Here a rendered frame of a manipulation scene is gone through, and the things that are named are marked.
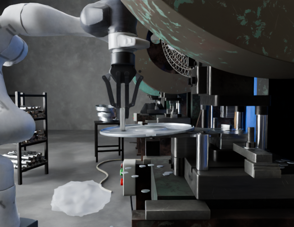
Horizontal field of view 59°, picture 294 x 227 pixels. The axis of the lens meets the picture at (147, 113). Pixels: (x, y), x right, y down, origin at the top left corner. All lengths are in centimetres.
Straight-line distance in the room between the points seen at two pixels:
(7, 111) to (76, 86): 671
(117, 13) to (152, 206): 54
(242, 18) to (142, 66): 180
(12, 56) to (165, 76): 133
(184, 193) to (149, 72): 157
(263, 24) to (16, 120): 79
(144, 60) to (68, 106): 569
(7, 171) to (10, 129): 14
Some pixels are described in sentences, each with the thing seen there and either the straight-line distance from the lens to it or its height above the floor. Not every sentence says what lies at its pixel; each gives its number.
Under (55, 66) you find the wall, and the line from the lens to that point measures 783.
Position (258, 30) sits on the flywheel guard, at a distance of 39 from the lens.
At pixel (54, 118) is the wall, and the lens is 782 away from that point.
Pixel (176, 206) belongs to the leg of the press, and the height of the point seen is 64.
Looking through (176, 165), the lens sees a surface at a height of 68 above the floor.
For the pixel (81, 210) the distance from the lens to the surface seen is 206.
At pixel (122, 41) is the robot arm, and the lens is 78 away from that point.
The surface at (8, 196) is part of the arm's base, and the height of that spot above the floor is 57.
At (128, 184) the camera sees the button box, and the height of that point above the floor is 54.
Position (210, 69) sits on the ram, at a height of 96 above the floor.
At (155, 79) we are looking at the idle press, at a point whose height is 104.
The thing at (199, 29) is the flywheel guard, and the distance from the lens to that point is 38.
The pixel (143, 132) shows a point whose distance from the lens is 76.
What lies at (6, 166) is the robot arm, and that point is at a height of 66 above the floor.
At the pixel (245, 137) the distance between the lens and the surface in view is 81.
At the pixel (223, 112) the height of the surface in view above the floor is 84.
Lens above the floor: 88
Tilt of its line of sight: 3 degrees down
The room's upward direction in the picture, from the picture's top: straight up
